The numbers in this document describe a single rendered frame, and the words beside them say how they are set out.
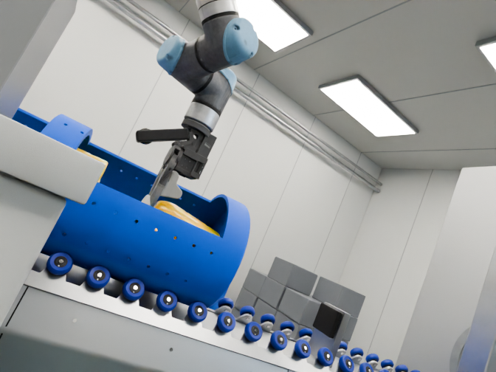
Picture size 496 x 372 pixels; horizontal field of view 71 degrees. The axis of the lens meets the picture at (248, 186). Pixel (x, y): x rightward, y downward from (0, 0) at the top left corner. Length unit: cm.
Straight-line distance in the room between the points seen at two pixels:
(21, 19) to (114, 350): 59
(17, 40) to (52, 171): 14
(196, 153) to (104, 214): 24
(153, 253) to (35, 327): 24
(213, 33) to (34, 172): 48
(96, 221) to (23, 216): 39
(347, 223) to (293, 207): 119
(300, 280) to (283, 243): 135
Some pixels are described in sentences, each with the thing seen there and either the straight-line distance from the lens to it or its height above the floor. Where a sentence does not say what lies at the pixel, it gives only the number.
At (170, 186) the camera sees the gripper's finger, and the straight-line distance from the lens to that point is 78.
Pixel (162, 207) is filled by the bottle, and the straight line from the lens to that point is 79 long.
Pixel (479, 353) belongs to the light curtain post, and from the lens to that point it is 100.
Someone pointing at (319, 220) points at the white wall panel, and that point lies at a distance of 572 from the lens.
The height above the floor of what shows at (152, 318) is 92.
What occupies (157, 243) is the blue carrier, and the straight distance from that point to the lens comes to 73.
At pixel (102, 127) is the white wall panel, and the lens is 428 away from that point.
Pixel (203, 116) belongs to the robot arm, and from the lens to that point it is 81.
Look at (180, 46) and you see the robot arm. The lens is 78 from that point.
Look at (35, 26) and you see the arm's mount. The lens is 41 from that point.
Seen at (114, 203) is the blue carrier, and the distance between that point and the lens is 72.
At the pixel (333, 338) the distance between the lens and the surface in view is 110.
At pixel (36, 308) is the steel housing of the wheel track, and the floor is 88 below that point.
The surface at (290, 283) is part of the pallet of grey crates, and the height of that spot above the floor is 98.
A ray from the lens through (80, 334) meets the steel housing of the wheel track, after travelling 78.
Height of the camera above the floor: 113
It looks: 9 degrees up
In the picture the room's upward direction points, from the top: 24 degrees clockwise
